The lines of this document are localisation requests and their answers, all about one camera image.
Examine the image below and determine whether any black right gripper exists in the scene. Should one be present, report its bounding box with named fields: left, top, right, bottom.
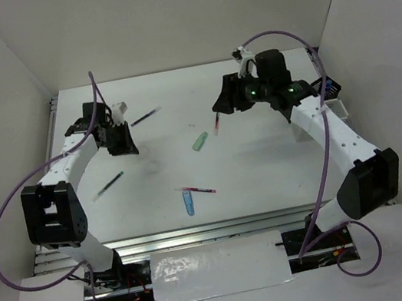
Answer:
left=206, top=66, right=275, bottom=117

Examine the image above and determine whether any red gel pen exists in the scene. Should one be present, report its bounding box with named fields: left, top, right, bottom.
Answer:
left=174, top=187, right=217, bottom=194
left=213, top=112, right=220, bottom=136

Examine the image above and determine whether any green lead case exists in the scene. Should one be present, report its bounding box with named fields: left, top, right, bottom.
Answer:
left=192, top=131, right=209, bottom=152

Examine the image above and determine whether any dark purple gel pen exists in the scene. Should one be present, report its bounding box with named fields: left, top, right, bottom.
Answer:
left=130, top=106, right=162, bottom=127

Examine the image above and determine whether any clear spray bottle blue cap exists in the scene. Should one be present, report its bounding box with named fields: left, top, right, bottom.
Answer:
left=325, top=76, right=332, bottom=91

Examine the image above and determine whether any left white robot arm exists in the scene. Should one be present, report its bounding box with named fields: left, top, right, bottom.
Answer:
left=21, top=102, right=139, bottom=289

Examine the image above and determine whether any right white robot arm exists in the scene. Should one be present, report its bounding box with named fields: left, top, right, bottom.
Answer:
left=213, top=49, right=399, bottom=248

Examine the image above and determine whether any blue lead case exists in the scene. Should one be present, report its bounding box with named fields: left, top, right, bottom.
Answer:
left=182, top=190, right=195, bottom=216

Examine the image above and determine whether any white mesh organizer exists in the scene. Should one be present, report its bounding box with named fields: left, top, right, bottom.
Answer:
left=325, top=98, right=349, bottom=121

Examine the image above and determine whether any white foil cover board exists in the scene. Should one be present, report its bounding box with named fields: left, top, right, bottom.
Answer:
left=150, top=231, right=294, bottom=301

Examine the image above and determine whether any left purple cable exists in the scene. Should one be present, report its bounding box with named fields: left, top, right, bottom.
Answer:
left=0, top=69, right=143, bottom=301

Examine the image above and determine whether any purple cable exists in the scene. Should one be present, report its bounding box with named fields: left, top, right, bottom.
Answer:
left=0, top=69, right=143, bottom=301
left=239, top=18, right=387, bottom=292

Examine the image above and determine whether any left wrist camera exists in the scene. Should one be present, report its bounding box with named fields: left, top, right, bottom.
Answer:
left=110, top=102, right=127, bottom=126

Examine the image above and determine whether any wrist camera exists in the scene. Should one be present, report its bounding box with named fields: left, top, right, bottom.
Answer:
left=110, top=102, right=127, bottom=126
left=232, top=46, right=255, bottom=78

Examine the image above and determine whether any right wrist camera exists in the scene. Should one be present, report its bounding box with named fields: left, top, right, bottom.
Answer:
left=232, top=46, right=255, bottom=78

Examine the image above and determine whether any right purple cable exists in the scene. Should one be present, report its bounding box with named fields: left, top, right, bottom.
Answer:
left=239, top=18, right=387, bottom=292

